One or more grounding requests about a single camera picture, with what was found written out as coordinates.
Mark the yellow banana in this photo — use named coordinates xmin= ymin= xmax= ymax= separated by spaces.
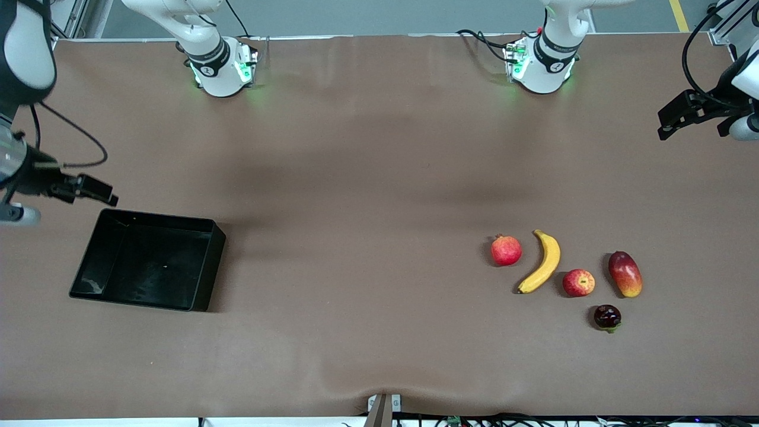
xmin=517 ymin=230 xmax=562 ymax=295

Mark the black rectangular plastic box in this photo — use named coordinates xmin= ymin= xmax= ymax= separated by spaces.
xmin=69 ymin=208 xmax=227 ymax=313

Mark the red yellow mango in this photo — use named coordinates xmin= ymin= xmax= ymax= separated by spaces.
xmin=608 ymin=251 xmax=643 ymax=298

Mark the black arm base cable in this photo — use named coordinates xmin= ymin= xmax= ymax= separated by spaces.
xmin=221 ymin=0 xmax=250 ymax=39
xmin=455 ymin=28 xmax=519 ymax=63

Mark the black left arm base cable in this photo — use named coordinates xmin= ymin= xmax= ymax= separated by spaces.
xmin=455 ymin=28 xmax=519 ymax=63

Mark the red yellow apple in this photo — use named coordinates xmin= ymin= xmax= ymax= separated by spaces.
xmin=562 ymin=269 xmax=596 ymax=298

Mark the dark purple mangosteen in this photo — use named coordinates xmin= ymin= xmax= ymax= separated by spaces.
xmin=594 ymin=304 xmax=622 ymax=333

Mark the aluminium frame profile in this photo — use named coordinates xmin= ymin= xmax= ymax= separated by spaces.
xmin=709 ymin=0 xmax=759 ymax=66
xmin=50 ymin=0 xmax=90 ymax=57

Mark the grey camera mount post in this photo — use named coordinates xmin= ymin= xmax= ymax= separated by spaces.
xmin=363 ymin=393 xmax=402 ymax=427

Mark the brown table mat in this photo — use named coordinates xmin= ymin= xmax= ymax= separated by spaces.
xmin=0 ymin=33 xmax=759 ymax=420

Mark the black right arm base cable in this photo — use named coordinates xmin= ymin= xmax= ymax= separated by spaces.
xmin=221 ymin=0 xmax=250 ymax=39

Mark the red pomegranate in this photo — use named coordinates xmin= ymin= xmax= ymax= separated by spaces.
xmin=490 ymin=234 xmax=523 ymax=267

